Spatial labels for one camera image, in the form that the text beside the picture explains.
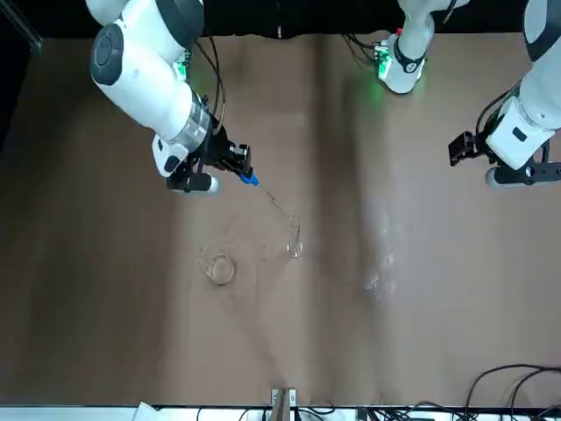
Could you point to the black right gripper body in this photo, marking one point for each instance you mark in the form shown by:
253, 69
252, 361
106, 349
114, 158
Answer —
215, 147

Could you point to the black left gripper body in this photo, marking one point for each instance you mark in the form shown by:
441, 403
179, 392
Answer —
482, 142

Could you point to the glass pipette with blue bulb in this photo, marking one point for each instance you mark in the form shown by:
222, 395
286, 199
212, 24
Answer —
250, 179

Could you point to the clear glass graduated cylinder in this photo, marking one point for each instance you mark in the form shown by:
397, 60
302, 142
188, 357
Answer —
294, 251

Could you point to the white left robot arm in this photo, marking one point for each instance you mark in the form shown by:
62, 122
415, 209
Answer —
409, 66

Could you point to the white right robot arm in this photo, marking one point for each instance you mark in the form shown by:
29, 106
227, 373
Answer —
144, 87

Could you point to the white paper sheet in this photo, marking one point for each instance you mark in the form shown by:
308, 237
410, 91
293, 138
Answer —
146, 412

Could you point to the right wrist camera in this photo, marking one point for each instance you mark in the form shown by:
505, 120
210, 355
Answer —
193, 183

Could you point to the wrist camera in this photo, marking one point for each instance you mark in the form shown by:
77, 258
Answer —
513, 175
193, 183

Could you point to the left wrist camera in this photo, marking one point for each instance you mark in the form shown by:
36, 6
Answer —
513, 175

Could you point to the aluminium frame post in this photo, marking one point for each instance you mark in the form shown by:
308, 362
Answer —
24, 30
282, 405

